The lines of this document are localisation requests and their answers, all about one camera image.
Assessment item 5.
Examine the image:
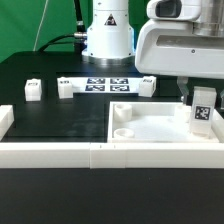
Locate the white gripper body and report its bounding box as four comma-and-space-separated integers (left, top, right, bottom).
135, 0, 224, 79

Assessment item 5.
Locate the white square tabletop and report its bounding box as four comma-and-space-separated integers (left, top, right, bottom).
107, 102, 224, 143

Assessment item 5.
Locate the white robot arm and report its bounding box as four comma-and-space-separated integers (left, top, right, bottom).
82, 0, 224, 93

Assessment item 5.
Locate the fiducial marker sheet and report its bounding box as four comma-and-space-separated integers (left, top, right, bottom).
69, 77, 141, 93

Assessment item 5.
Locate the white U-shaped fence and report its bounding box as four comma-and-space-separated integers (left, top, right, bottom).
0, 105, 224, 168

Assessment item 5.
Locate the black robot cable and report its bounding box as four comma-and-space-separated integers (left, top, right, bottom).
37, 0, 88, 53

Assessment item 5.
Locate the thin white cable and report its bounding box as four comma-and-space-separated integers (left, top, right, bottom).
33, 0, 50, 52

